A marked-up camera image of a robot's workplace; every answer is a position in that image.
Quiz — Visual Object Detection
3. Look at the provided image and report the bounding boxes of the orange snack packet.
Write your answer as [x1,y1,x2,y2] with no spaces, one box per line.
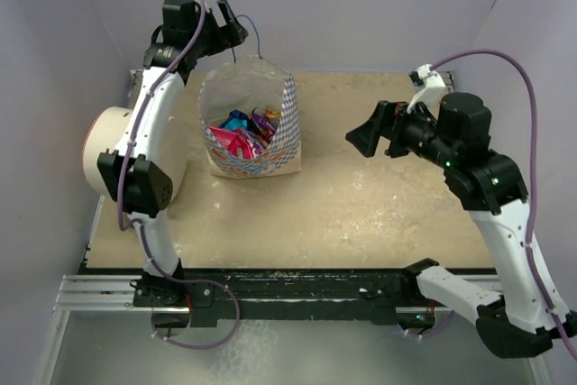
[265,109,281,127]

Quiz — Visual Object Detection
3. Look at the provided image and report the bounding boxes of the aluminium frame rail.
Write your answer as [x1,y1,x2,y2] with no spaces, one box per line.
[54,275,188,313]

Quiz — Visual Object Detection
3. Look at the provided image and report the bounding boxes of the white round container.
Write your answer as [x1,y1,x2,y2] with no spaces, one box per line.
[82,106,188,200]

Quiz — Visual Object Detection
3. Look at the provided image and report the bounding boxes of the blue checkered paper bag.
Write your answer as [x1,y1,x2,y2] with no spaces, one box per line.
[198,52,301,179]

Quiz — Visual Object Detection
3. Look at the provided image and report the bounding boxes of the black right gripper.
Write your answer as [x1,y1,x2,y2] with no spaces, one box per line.
[346,97,457,167]

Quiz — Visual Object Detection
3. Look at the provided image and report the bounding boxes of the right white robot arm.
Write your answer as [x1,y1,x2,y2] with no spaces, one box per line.
[345,93,576,359]

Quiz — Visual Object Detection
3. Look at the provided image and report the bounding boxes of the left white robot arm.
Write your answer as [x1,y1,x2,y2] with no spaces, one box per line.
[96,0,248,307]

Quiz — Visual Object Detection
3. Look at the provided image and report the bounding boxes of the pink snack packet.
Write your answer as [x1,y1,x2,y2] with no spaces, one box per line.
[208,126,264,160]

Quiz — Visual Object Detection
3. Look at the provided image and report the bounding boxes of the blue snack wrapper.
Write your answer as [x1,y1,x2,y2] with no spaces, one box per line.
[219,110,252,131]

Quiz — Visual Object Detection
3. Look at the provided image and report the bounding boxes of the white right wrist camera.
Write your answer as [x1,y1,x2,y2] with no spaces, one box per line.
[407,64,447,114]

